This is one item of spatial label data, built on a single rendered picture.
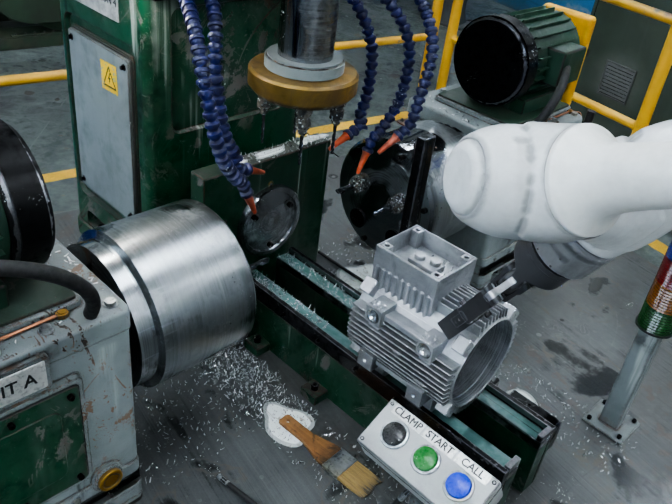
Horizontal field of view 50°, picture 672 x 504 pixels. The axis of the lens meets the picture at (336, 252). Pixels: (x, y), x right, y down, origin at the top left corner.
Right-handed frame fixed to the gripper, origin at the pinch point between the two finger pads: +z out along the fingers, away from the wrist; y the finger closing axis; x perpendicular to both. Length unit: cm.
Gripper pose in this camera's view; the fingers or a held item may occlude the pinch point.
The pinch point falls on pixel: (459, 319)
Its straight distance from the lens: 103.6
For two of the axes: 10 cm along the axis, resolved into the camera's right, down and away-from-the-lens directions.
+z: -4.5, 4.8, 7.5
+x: 5.5, 8.1, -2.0
